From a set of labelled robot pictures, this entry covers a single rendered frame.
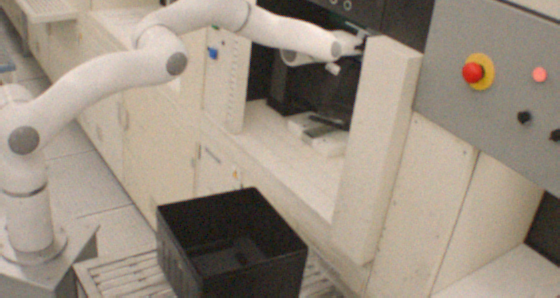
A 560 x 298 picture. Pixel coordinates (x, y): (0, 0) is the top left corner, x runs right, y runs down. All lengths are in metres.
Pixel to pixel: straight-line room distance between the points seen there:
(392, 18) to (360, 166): 0.33
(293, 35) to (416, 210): 0.57
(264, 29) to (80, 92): 0.50
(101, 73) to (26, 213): 0.40
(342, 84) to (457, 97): 0.64
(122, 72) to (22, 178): 0.35
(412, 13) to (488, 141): 0.30
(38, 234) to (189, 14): 0.67
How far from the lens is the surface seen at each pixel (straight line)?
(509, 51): 1.04
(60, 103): 1.33
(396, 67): 1.16
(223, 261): 1.50
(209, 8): 1.39
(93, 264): 1.50
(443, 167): 1.19
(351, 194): 1.33
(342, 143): 1.83
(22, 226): 1.49
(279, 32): 1.52
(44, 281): 1.47
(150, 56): 1.32
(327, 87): 1.73
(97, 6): 3.17
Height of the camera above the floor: 1.75
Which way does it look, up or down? 28 degrees down
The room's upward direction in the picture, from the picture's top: 7 degrees clockwise
